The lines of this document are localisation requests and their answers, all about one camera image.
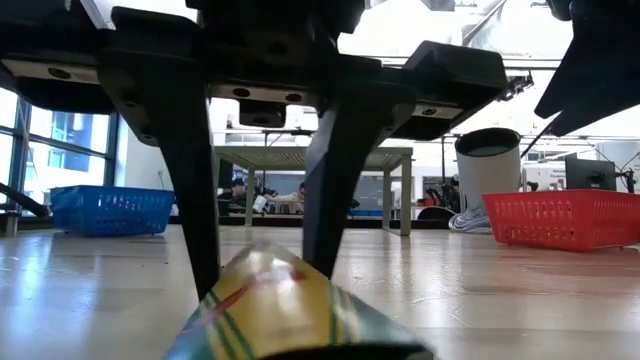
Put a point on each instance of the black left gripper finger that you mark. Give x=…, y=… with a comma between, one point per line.
x=340, y=165
x=175, y=125

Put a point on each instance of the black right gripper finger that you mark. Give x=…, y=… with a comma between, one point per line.
x=605, y=65

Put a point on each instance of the blue plastic basket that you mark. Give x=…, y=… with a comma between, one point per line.
x=110, y=210

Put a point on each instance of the yellow green crayon box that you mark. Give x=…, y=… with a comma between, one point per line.
x=280, y=310

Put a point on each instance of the red plastic basket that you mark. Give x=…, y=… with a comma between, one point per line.
x=565, y=220

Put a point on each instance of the person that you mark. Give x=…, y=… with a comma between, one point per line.
x=236, y=192
x=292, y=196

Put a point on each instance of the pale green perforated shelf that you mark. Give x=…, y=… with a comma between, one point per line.
x=280, y=157

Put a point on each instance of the black overhead fixture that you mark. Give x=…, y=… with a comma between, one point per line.
x=517, y=85

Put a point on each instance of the black computer monitor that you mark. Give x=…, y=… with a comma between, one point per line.
x=590, y=174

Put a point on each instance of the clear plastic bag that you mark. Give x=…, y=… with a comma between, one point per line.
x=467, y=220

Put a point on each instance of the blue window frame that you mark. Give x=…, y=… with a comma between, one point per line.
x=112, y=150

